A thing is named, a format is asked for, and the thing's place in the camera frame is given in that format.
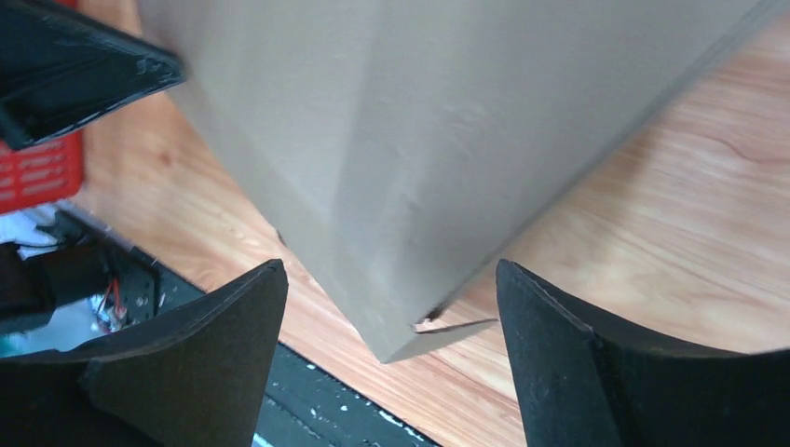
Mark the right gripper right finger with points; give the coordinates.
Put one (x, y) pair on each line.
(587, 377)

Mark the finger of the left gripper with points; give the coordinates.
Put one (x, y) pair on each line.
(121, 68)

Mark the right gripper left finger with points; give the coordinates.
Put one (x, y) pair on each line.
(193, 376)

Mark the cardboard box stack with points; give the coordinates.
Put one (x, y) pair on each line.
(400, 146)

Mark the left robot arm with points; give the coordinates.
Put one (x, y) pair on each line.
(67, 271)

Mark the red plastic shopping basket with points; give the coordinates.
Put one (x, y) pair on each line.
(39, 163)

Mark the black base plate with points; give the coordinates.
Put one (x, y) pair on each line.
(303, 405)

